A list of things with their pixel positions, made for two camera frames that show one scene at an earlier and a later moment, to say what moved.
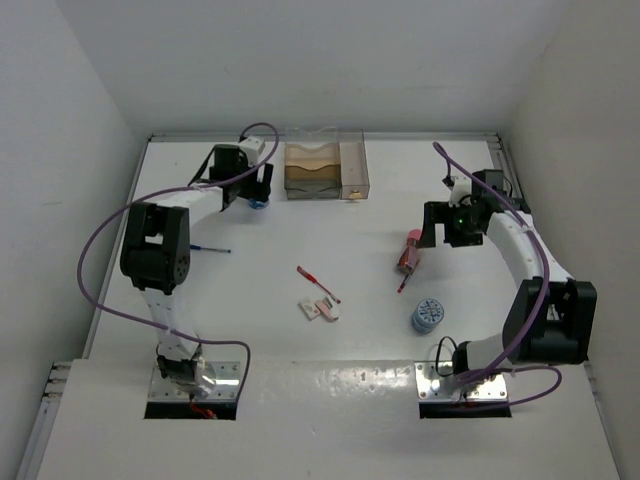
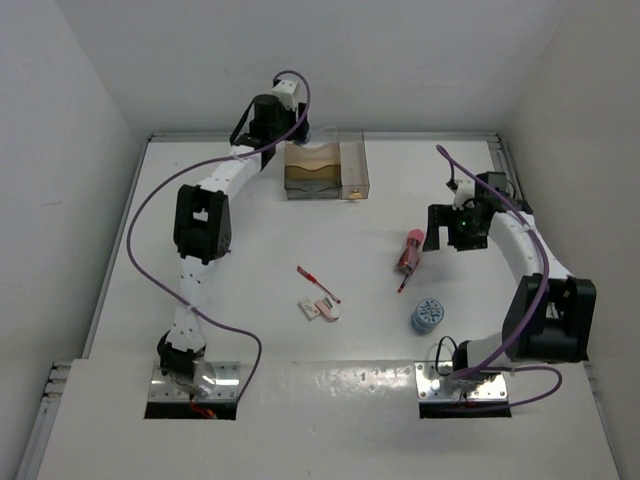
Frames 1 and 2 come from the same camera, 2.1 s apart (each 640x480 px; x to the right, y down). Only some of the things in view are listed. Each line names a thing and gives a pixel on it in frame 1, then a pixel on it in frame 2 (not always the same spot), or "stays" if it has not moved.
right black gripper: x=438 y=212 stays
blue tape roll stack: x=258 y=205 → x=309 y=138
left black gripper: x=257 y=190 → x=288 y=113
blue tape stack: x=428 y=313 stays
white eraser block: x=309 y=309 stays
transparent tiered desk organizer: x=312 y=165 stays
